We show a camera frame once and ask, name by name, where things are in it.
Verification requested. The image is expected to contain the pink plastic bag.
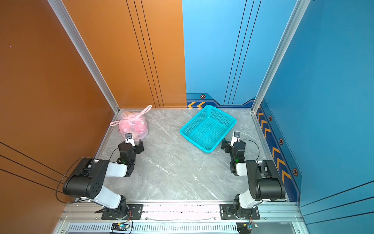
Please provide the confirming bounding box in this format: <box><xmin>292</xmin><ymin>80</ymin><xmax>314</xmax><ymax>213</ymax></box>
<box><xmin>110</xmin><ymin>105</ymin><xmax>152</xmax><ymax>140</ymax></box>

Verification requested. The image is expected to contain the teal plastic mesh basket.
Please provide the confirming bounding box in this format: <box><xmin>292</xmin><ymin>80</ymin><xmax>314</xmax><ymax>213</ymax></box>
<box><xmin>180</xmin><ymin>105</ymin><xmax>237</xmax><ymax>153</ymax></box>

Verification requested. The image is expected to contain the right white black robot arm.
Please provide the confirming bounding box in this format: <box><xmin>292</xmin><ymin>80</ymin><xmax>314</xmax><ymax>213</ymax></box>
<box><xmin>221</xmin><ymin>140</ymin><xmax>286</xmax><ymax>219</ymax></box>

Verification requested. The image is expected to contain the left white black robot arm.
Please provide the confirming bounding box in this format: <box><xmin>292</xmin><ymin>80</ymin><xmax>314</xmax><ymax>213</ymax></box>
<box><xmin>62</xmin><ymin>139</ymin><xmax>144</xmax><ymax>220</ymax></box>

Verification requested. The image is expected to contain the left green circuit board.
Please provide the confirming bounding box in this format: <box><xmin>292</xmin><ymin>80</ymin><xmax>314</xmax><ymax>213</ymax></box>
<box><xmin>110</xmin><ymin>222</ymin><xmax>131</xmax><ymax>234</ymax></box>

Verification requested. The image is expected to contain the right small circuit board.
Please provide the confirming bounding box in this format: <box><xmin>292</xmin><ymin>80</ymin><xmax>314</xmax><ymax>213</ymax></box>
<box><xmin>236</xmin><ymin>222</ymin><xmax>258</xmax><ymax>234</ymax></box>

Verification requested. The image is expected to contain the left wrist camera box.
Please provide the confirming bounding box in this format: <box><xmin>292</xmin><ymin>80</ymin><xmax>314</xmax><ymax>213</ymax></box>
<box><xmin>125</xmin><ymin>133</ymin><xmax>135</xmax><ymax>147</ymax></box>

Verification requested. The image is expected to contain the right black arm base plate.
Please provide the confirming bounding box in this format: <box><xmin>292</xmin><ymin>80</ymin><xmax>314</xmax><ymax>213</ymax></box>
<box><xmin>219</xmin><ymin>203</ymin><xmax>261</xmax><ymax>220</ymax></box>

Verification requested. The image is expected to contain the aluminium front rail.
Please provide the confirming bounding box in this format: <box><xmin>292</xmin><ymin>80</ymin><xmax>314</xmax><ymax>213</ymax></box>
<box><xmin>53</xmin><ymin>201</ymin><xmax>309</xmax><ymax>234</ymax></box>

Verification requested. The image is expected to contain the right aluminium corner post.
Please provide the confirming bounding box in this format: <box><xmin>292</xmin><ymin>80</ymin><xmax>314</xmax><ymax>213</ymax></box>
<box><xmin>251</xmin><ymin>0</ymin><xmax>310</xmax><ymax>114</ymax></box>

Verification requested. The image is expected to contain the aluminium corner post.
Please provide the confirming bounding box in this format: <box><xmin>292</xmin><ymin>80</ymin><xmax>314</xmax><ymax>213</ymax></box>
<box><xmin>48</xmin><ymin>0</ymin><xmax>120</xmax><ymax>114</ymax></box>
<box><xmin>251</xmin><ymin>0</ymin><xmax>310</xmax><ymax>114</ymax></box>

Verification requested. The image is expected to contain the left aluminium corner post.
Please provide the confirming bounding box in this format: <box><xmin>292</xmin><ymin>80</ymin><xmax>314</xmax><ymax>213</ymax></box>
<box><xmin>48</xmin><ymin>0</ymin><xmax>120</xmax><ymax>114</ymax></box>

